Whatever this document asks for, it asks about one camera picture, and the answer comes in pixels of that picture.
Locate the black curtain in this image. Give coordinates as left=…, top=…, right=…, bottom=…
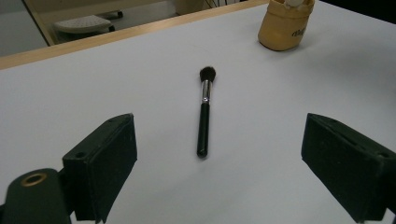
left=320, top=0, right=396, bottom=25

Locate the large black makeup brush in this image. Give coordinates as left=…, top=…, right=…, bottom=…
left=196, top=65, right=217, bottom=159

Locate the small cream toy figure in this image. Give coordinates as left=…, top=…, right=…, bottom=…
left=283, top=0, right=304, bottom=9

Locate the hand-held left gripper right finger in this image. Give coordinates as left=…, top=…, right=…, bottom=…
left=301, top=113, right=396, bottom=224

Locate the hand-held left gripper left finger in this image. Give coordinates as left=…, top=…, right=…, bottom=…
left=62, top=113, right=138, bottom=224

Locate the beige wooden desk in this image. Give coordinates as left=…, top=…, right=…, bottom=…
left=21, top=0, right=247, bottom=47

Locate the tan fabric brush holder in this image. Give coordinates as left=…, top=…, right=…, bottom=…
left=257, top=0, right=316, bottom=52

